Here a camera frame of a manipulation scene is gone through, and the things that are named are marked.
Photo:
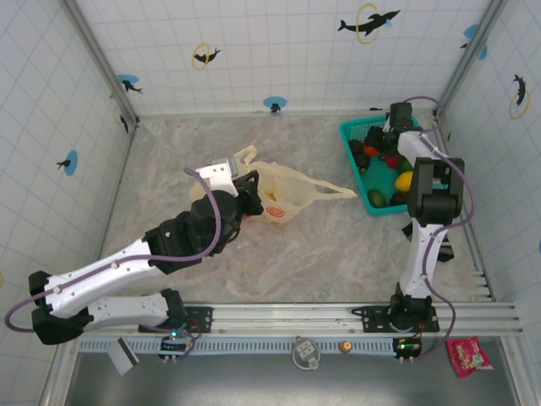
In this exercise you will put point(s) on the cream plastic bag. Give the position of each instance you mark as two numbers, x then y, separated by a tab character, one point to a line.
296	186

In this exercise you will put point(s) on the pink red fake peach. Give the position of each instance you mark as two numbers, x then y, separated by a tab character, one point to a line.
393	161

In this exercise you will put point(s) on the teal plastic basket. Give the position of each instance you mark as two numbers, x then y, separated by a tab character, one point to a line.
382	182

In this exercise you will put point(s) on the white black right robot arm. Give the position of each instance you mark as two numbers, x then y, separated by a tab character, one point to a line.
422	254

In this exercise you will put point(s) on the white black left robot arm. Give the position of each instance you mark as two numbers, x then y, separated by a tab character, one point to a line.
97	270

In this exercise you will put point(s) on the green fake avocado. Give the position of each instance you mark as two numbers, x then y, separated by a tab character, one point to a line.
406	164
376	198

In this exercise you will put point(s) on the yellow fake lemon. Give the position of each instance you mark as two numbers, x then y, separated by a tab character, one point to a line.
403	181

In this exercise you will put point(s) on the blue circle sticker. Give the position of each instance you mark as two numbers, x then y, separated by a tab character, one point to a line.
471	30
483	51

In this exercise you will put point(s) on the small controller board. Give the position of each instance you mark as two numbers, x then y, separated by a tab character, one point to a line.
408	347
173	344

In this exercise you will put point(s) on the grey white card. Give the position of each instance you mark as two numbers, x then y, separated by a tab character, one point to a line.
122	357

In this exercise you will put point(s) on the round grey device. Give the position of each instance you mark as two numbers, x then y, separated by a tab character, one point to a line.
305	355

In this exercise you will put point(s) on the brass knob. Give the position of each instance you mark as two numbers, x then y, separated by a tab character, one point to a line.
346	347

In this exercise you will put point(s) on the red snack packet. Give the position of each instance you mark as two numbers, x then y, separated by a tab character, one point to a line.
465	355

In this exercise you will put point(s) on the aluminium corner post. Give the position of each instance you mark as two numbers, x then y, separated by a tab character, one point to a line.
470	59
102	59

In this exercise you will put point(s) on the aluminium table side rail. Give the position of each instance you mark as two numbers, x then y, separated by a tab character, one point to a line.
118	177
477	262

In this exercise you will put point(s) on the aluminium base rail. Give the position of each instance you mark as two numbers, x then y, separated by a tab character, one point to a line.
287	315

